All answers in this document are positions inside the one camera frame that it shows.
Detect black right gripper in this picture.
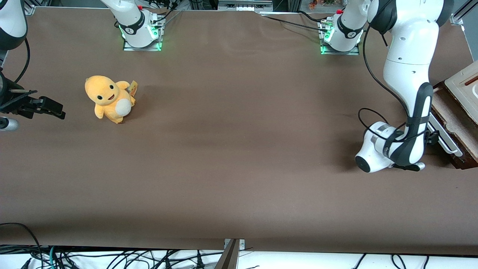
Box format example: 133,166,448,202
0,71,66,120

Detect wooden drawer with white handle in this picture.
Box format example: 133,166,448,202
427,84,478,165

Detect dark wooden drawer cabinet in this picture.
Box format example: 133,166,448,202
429,61,478,171

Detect orange plush dinosaur toy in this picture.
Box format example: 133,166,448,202
84,75,139,124

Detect brown table cover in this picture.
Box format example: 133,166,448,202
0,7,478,256

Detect aluminium profile beam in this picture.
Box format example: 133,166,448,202
214,239,240,269

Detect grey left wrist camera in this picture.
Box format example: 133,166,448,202
391,161,426,172

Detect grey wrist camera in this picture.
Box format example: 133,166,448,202
391,161,426,172
0,117,20,132

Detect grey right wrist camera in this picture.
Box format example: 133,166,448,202
0,117,20,132

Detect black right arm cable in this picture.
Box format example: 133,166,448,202
13,37,31,84

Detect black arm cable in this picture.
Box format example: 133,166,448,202
13,37,31,84
358,15,430,144

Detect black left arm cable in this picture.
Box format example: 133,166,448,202
358,15,430,144

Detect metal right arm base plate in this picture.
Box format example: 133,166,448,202
122,15,162,52

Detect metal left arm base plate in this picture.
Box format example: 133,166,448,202
320,19,360,56

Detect black looped floor cable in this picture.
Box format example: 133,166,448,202
0,223,42,269

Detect aluminium frame strut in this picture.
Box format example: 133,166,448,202
454,0,478,19

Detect black base connector cables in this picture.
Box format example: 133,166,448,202
144,0,183,28

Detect short black table cable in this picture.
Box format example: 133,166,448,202
297,10,325,24

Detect long black table cable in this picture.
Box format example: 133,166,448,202
260,14,331,34

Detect grey network switch box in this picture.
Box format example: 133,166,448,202
218,0,274,12

